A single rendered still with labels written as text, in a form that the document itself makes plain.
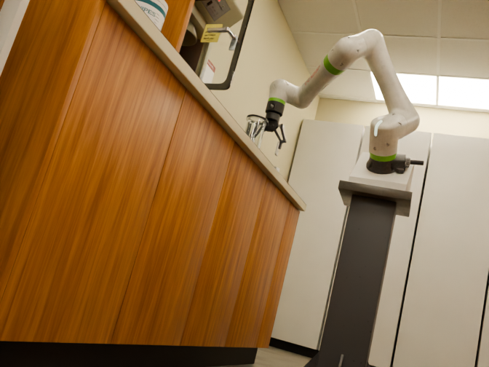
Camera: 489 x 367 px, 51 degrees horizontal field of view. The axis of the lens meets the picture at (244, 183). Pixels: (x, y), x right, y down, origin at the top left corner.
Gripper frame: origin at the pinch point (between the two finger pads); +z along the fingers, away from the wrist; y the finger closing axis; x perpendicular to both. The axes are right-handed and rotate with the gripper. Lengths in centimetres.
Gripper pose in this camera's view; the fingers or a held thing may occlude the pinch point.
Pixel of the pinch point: (263, 151)
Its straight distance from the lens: 263.0
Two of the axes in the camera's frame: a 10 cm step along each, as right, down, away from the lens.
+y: 9.1, 1.6, -3.8
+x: 3.2, 2.9, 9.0
